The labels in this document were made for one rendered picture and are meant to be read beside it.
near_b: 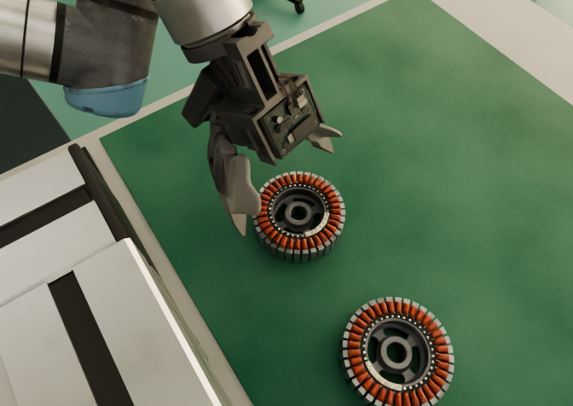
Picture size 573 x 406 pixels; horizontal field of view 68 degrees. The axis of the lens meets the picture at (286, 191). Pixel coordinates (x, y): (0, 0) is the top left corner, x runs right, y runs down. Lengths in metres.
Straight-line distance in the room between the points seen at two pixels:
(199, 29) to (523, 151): 0.49
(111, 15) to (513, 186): 0.52
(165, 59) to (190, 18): 1.54
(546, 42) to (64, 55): 0.73
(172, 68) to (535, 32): 1.35
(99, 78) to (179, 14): 0.12
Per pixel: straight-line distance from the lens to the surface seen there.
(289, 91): 0.39
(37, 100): 1.07
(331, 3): 2.12
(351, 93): 0.68
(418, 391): 0.47
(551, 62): 0.84
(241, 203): 0.43
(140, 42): 0.46
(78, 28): 0.45
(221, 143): 0.42
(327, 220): 0.51
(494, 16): 0.88
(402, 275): 0.54
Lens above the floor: 1.24
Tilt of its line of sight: 60 degrees down
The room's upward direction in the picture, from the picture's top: straight up
